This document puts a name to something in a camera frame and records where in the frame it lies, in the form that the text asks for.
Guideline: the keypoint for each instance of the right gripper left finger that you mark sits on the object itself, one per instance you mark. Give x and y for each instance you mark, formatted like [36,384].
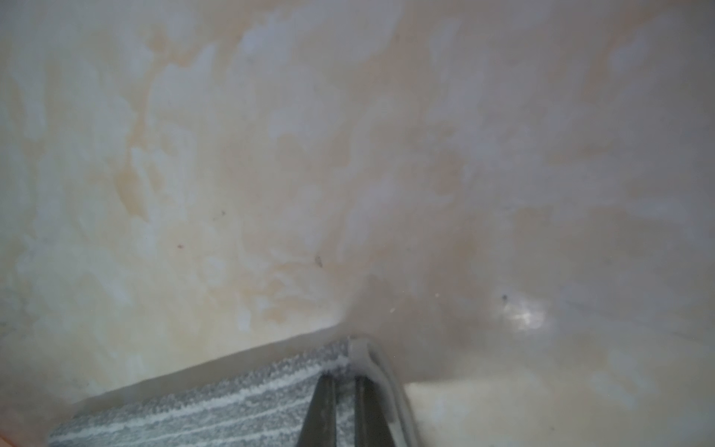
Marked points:
[319,428]

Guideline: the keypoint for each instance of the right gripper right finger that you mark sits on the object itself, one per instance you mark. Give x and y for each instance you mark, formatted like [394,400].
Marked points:
[371,428]

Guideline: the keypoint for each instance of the grey striped square dishcloth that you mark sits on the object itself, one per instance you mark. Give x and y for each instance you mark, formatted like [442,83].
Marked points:
[263,407]

